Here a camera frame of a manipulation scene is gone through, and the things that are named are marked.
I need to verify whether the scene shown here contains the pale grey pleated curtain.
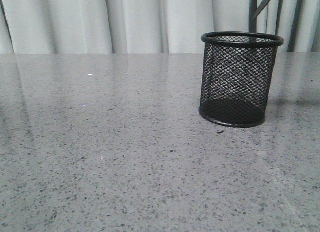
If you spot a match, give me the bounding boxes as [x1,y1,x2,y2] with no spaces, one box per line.
[0,0,320,54]

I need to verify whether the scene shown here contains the dark metal frame stand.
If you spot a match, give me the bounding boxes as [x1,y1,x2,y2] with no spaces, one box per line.
[249,0,306,52]

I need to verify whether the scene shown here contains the black wire mesh bucket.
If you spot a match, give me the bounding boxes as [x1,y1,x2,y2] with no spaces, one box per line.
[199,31,284,128]

